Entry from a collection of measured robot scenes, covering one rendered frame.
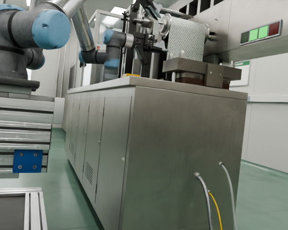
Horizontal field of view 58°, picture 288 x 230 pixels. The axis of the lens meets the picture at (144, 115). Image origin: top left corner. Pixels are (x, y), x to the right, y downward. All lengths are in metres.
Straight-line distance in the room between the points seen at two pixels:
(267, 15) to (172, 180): 0.90
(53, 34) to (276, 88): 3.87
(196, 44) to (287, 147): 2.89
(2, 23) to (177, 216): 1.07
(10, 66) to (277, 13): 1.13
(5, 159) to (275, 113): 3.89
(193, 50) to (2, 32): 1.03
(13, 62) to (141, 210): 0.79
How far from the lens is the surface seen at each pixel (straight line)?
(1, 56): 0.94
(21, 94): 0.93
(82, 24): 1.33
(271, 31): 1.39
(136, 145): 1.15
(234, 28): 1.60
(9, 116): 0.93
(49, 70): 6.92
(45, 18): 0.86
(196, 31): 1.62
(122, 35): 1.39
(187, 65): 1.32
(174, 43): 1.53
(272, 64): 4.56
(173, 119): 1.21
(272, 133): 4.38
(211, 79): 1.37
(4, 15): 0.96
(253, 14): 1.52
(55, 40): 0.87
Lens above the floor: 0.77
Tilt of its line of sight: 1 degrees down
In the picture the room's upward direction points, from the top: 6 degrees clockwise
